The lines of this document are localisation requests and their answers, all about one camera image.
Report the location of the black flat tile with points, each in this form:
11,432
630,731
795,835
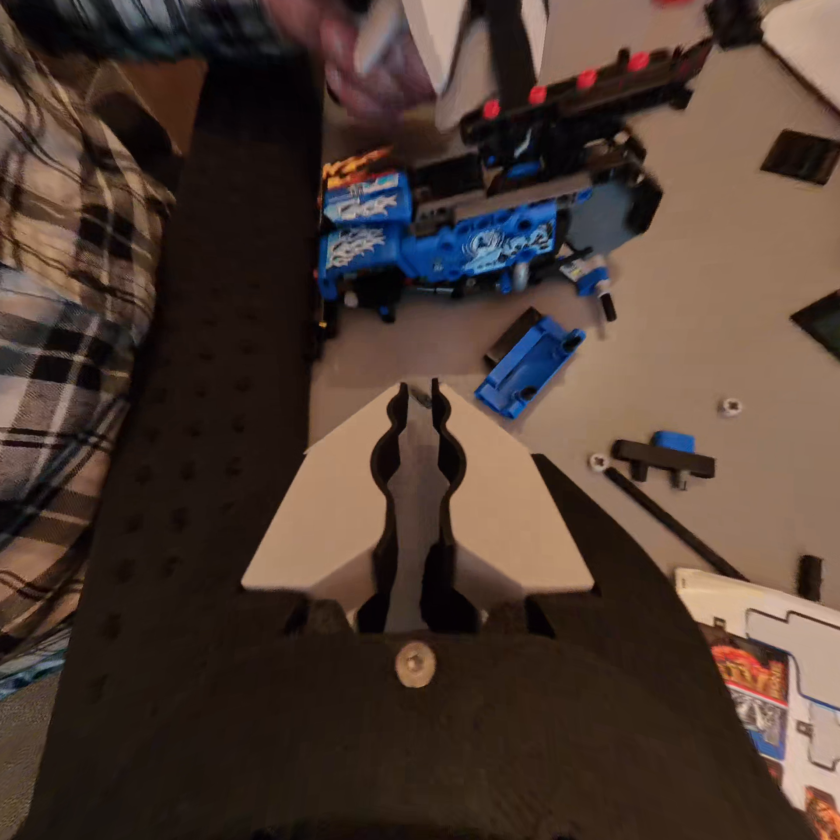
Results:
823,321

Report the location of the small black pin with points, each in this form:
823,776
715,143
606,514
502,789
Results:
810,577

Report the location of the person's left hand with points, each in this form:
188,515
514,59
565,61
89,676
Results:
367,92

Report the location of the black studded plate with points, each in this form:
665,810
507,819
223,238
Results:
800,157

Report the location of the toy truck model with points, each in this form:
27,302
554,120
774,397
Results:
472,249

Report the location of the black beam with blue connector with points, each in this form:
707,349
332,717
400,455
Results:
663,459

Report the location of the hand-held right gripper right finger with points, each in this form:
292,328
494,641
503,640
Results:
518,525

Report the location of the black studded brick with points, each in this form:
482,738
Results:
735,23

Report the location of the black axle rod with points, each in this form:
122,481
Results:
676,525

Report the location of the blue panel piece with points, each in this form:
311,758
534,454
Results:
525,374

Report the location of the small white bush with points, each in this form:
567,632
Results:
730,407
599,462

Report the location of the person's left forearm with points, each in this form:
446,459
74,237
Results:
131,26

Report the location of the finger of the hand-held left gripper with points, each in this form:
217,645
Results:
439,39
536,33

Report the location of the sticker sheet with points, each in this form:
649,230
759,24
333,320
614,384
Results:
774,689

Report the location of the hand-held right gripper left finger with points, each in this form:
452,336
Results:
315,525

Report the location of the black perforated panel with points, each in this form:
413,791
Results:
216,394

